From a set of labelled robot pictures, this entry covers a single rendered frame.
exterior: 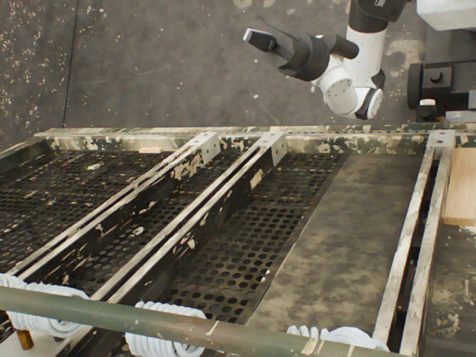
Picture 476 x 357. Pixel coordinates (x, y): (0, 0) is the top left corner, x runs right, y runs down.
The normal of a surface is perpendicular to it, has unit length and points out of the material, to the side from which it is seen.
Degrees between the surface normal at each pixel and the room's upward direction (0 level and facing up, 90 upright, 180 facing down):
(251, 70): 0
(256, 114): 0
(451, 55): 0
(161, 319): 60
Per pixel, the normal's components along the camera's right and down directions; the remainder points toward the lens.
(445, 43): -0.42, -0.11
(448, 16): -0.23, 0.88
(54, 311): -0.40, 0.41
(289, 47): -0.65, -0.04
